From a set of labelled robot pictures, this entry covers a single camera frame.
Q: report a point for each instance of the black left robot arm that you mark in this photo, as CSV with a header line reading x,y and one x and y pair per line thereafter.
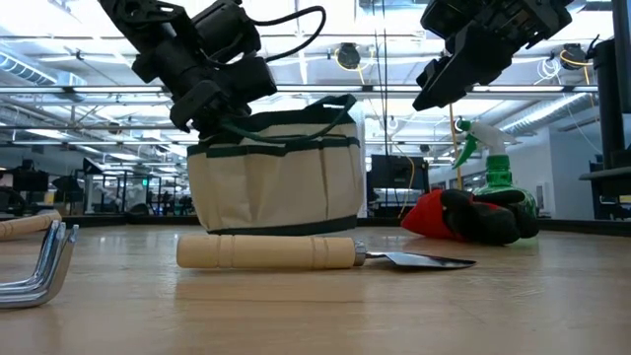
x,y
167,54

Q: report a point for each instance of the grey side desk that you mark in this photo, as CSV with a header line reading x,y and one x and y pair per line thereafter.
x,y
606,180

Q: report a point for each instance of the red black gardening gloves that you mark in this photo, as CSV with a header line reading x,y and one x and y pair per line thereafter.
x,y
429,217

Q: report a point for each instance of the black monitor on stand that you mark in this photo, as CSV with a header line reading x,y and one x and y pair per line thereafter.
x,y
609,98

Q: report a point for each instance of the black background workstation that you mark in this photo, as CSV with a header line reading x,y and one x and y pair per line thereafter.
x,y
29,180

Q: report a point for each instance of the background robot cell frame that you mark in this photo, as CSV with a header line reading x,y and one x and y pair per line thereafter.
x,y
98,187

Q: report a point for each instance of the black aluminium table frame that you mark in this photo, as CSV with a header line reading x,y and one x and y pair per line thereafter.
x,y
581,227

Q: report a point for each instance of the green spray bottle white nozzle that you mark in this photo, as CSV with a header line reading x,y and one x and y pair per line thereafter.
x,y
498,170

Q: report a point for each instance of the beige green canvas gardening bag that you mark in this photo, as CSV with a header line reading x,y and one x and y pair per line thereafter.
x,y
276,187

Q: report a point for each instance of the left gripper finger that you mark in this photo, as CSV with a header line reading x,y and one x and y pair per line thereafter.
x,y
194,106

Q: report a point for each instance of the black background monitor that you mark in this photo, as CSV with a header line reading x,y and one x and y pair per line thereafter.
x,y
399,172

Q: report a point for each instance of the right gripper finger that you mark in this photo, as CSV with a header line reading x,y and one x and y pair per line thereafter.
x,y
468,69

